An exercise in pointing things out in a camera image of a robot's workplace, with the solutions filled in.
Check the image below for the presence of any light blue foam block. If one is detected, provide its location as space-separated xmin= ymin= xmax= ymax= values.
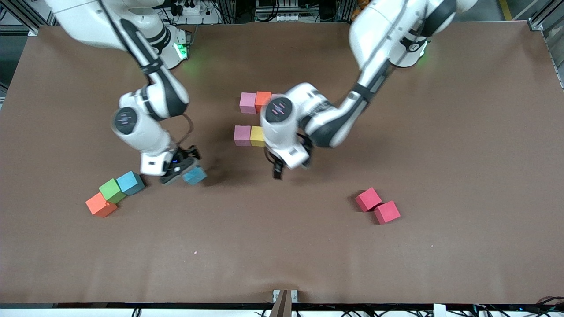
xmin=116 ymin=171 xmax=145 ymax=196
xmin=182 ymin=165 xmax=208 ymax=185

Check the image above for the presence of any orange foam block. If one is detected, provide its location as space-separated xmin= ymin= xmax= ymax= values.
xmin=85 ymin=192 xmax=118 ymax=218
xmin=255 ymin=91 xmax=272 ymax=113

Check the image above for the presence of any red foam block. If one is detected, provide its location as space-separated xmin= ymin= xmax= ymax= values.
xmin=355 ymin=187 xmax=382 ymax=213
xmin=374 ymin=200 xmax=401 ymax=225

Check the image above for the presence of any green foam block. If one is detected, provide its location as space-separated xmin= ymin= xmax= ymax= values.
xmin=98 ymin=178 xmax=127 ymax=204

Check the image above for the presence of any brown table cover sheet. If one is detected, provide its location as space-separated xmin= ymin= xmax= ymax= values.
xmin=0 ymin=21 xmax=564 ymax=305

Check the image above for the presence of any white power strip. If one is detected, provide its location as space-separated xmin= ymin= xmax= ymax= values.
xmin=258 ymin=13 xmax=309 ymax=23
xmin=172 ymin=0 xmax=221 ymax=25

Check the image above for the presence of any pile of orange objects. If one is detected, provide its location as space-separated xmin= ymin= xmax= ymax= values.
xmin=352 ymin=0 xmax=370 ymax=20

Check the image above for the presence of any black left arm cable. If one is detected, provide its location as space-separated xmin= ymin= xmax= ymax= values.
xmin=300 ymin=132 xmax=314 ymax=159

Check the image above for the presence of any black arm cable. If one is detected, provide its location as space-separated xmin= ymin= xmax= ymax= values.
xmin=99 ymin=0 xmax=194 ymax=148
xmin=300 ymin=132 xmax=314 ymax=159

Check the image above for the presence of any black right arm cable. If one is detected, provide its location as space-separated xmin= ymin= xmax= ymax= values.
xmin=99 ymin=0 xmax=194 ymax=148

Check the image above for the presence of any grey metal bracket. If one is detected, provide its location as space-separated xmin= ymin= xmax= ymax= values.
xmin=272 ymin=289 xmax=299 ymax=303

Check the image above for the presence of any brown tapered post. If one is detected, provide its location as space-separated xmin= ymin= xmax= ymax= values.
xmin=270 ymin=289 xmax=289 ymax=317

